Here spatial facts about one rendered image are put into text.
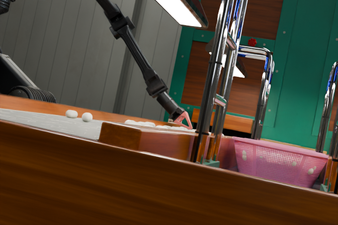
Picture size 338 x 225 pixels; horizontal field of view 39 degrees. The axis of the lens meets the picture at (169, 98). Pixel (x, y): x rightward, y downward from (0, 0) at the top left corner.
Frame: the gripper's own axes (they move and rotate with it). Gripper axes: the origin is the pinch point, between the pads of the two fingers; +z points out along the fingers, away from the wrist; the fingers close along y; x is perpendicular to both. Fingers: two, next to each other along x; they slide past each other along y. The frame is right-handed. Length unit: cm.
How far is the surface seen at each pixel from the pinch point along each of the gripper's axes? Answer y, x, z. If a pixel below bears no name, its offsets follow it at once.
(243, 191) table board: -147, -19, 39
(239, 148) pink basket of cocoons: -72, -15, 28
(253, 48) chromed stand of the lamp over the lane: -21.0, -41.3, -1.3
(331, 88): -21, -51, 30
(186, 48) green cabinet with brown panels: 35, -22, -39
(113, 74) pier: 213, 47, -131
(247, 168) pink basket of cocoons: -73, -14, 33
